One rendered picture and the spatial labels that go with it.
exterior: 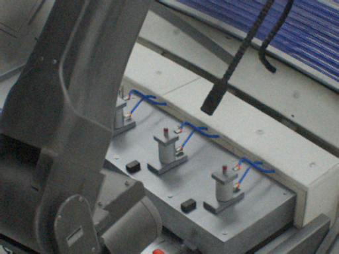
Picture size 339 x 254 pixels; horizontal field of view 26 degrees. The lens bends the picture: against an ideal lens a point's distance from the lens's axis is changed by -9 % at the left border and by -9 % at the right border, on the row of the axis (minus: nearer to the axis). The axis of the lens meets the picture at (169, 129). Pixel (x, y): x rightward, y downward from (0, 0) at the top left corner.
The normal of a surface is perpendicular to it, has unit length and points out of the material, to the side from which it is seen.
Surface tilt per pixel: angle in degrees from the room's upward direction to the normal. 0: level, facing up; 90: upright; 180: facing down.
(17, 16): 90
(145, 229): 68
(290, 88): 90
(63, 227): 76
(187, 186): 45
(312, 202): 90
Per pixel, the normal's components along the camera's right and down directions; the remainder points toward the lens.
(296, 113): -0.57, -0.31
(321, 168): -0.04, -0.83
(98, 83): 0.84, 0.07
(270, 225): 0.64, 0.41
